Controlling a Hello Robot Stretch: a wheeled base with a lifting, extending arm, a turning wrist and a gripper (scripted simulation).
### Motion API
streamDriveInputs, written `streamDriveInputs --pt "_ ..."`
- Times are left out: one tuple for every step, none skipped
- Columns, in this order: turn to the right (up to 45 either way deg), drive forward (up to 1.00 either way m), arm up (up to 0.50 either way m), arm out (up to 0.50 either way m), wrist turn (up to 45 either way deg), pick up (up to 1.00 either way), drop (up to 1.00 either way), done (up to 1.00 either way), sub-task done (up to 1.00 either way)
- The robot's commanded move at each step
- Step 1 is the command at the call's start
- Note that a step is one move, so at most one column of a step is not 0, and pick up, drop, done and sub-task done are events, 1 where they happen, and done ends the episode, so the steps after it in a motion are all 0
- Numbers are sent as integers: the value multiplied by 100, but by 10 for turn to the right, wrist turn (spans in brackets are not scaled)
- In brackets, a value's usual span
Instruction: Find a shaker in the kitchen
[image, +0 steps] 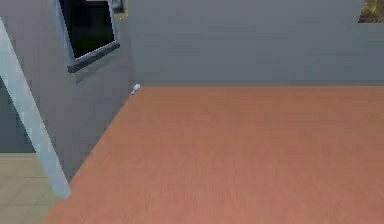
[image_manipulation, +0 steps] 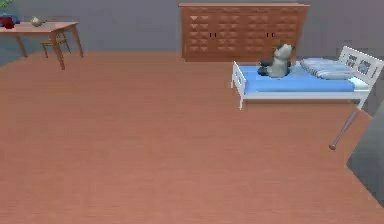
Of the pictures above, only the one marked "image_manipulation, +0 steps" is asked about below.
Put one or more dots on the brown wooden sideboard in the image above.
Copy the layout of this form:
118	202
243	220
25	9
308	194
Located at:
233	30

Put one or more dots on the grey teddy bear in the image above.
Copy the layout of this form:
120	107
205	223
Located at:
280	63

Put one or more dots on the white bed with blue mattress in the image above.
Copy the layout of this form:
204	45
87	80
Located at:
293	83

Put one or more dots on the pale blue striped pillow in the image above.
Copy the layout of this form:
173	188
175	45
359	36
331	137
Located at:
328	68

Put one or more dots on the wooden chair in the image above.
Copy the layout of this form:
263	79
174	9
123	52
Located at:
58	40

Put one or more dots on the brown baseball bat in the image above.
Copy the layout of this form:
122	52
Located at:
345	128

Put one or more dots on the brown wooden table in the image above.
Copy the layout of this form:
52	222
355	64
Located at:
43	28

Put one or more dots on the grey bowl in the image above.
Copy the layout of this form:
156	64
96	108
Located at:
36	21

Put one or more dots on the blue object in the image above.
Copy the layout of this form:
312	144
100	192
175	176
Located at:
15	18

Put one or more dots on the dark red pot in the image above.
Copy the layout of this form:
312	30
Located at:
6	22

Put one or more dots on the green house plant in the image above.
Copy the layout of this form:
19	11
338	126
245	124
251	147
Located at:
4	3

